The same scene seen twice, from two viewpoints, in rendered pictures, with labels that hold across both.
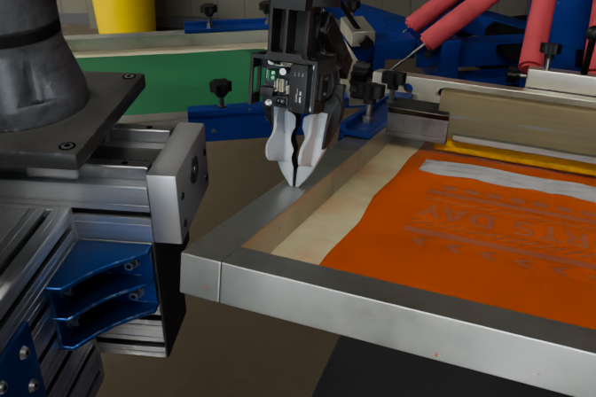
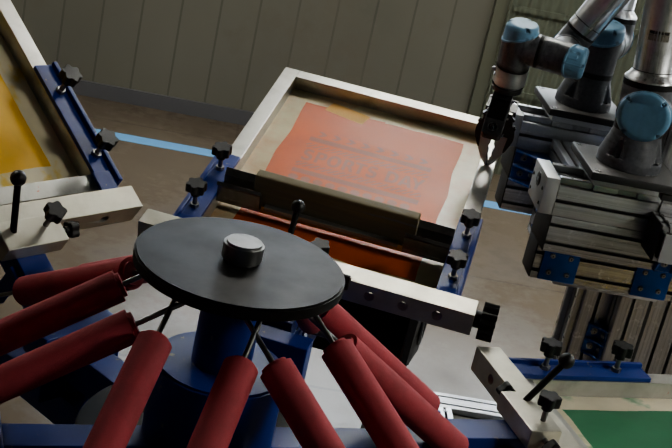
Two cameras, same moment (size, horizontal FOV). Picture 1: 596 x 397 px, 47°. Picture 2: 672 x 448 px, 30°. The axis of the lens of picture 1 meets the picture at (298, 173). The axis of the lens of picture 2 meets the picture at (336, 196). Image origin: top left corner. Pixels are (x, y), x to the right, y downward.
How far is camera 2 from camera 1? 3.50 m
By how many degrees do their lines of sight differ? 129
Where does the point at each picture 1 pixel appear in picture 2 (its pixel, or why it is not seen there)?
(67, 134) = (586, 148)
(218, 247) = not seen: hidden behind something
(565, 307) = (372, 129)
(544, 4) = not seen: hidden behind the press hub
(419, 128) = (427, 236)
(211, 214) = not seen: outside the picture
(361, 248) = (448, 156)
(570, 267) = (360, 148)
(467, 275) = (405, 143)
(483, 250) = (395, 156)
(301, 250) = (471, 154)
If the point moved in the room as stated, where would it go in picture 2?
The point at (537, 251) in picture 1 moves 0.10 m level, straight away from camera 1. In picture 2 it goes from (371, 157) to (361, 168)
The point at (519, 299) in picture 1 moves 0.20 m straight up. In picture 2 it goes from (388, 133) to (406, 55)
